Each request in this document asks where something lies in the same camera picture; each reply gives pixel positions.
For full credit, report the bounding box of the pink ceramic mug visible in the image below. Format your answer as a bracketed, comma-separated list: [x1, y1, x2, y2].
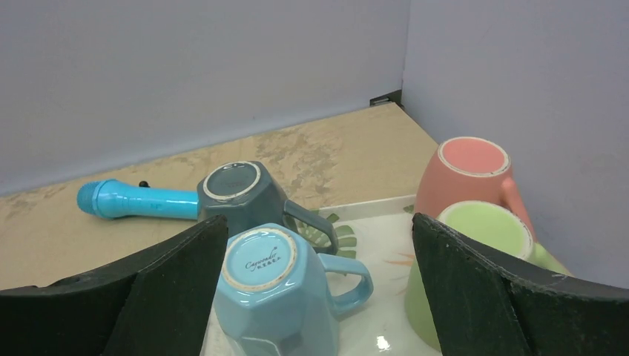
[414, 136, 538, 241]

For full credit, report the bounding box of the light green ceramic mug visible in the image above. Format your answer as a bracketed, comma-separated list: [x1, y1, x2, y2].
[404, 200, 571, 352]

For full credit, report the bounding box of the white leaf-print tray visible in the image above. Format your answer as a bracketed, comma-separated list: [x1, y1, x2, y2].
[316, 195, 439, 355]

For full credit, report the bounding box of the light blue ceramic mug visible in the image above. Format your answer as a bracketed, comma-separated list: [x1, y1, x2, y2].
[213, 223, 374, 355]

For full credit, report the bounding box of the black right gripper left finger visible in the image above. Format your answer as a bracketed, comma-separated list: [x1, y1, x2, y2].
[1, 215, 228, 355]

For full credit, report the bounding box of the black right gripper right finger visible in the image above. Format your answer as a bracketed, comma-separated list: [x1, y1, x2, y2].
[412, 213, 628, 355]

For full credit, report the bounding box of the blue toy microphone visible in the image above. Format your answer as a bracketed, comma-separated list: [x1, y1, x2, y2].
[76, 179, 199, 220]

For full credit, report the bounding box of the grey-blue ceramic mug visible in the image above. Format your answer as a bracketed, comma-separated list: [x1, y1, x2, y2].
[197, 161, 339, 254]

